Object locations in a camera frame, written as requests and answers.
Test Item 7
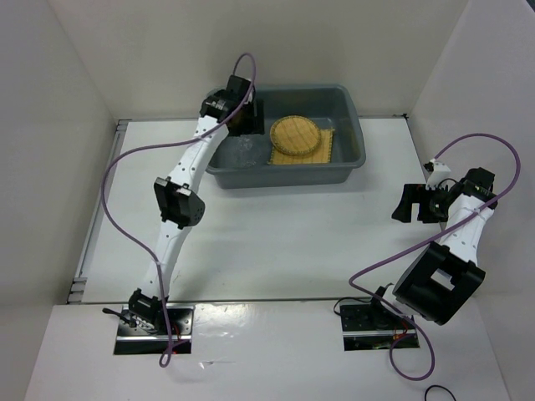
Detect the clear plastic cup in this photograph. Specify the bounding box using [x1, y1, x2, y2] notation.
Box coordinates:
[228, 155, 257, 169]
[231, 135, 262, 160]

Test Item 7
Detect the round green-rimmed bamboo tray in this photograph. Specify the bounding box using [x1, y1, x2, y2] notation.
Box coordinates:
[269, 115, 321, 156]

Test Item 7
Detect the square woven bamboo tray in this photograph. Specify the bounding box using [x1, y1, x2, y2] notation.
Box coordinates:
[268, 129, 334, 165]

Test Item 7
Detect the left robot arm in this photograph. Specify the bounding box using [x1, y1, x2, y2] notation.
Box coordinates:
[128, 74, 262, 334]

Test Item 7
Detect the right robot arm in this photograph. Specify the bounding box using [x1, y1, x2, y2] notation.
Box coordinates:
[389, 160, 497, 325]

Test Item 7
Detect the grey plastic bin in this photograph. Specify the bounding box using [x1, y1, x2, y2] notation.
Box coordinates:
[206, 84, 366, 189]

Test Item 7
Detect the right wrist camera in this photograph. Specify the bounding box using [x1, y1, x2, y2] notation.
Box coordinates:
[423, 159, 451, 190]

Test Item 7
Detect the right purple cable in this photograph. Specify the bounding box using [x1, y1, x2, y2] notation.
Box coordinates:
[349, 133, 522, 381]

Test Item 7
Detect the purple cable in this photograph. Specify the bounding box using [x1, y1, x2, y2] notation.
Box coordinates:
[349, 133, 522, 381]
[102, 53, 258, 368]

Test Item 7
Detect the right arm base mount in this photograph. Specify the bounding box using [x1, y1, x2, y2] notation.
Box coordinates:
[333, 297, 420, 352]

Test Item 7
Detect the black cable loop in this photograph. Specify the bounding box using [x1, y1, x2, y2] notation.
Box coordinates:
[425, 384, 457, 401]

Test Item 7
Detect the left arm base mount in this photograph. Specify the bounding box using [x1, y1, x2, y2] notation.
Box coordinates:
[102, 304, 195, 356]

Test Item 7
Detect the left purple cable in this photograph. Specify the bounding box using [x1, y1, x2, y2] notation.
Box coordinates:
[102, 53, 258, 368]

